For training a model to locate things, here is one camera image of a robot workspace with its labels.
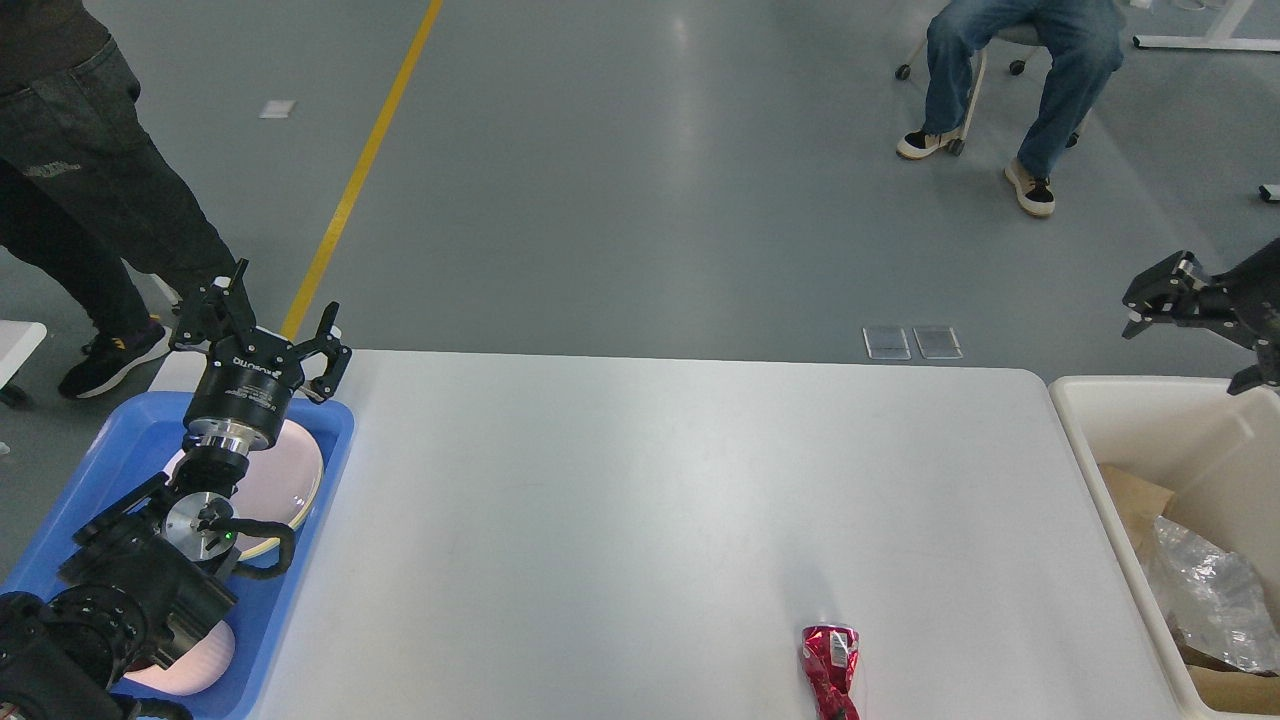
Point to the white side table left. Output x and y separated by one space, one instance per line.
18 341

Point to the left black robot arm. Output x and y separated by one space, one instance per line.
150 576

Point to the white chair top right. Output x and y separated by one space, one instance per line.
1008 54

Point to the brown paper bag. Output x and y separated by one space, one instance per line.
1238 693
1138 503

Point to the white paper on floor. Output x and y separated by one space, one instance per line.
277 109

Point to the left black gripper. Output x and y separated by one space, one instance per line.
250 378

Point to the left clear floor plate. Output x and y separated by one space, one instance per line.
887 343

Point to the blue plastic tray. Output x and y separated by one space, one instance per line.
133 444

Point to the crushed red can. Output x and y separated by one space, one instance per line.
829 656

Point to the white plastic bin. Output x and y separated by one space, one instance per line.
1218 455

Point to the pink mug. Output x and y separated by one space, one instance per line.
194 671

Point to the aluminium foil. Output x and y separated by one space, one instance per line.
1211 600

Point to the pink plate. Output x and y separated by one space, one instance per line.
295 453

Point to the white table frame corner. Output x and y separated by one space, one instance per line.
1216 26

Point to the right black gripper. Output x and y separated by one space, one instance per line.
1179 291

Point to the person in dark clothes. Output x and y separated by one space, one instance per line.
85 194

